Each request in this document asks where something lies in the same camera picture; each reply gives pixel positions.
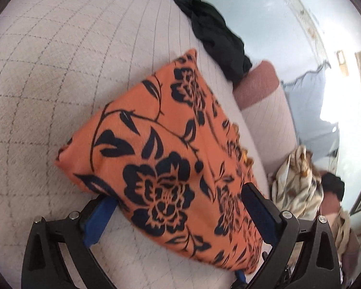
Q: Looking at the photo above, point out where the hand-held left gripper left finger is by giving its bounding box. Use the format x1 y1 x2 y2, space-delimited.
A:
21 194 119 289

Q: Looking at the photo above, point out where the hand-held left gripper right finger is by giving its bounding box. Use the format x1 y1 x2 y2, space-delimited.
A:
235 182 341 289

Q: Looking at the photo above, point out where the orange floral long-sleeve shirt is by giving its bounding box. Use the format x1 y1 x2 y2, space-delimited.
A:
54 48 271 274

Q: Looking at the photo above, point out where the black clothes pile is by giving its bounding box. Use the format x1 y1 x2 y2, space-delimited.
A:
165 0 253 85

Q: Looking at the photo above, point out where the cream floral blanket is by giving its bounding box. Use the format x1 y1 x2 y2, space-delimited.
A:
268 144 324 220

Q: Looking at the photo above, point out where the black cloth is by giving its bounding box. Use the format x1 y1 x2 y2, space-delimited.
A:
320 171 345 201

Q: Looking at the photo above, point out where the beige cloth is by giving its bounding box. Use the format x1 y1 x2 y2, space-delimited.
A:
331 209 361 265

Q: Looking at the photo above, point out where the grey pillow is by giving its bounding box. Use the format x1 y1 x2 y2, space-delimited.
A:
281 60 340 160

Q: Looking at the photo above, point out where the pink quilted sofa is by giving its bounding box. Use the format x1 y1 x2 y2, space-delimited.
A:
0 0 300 289

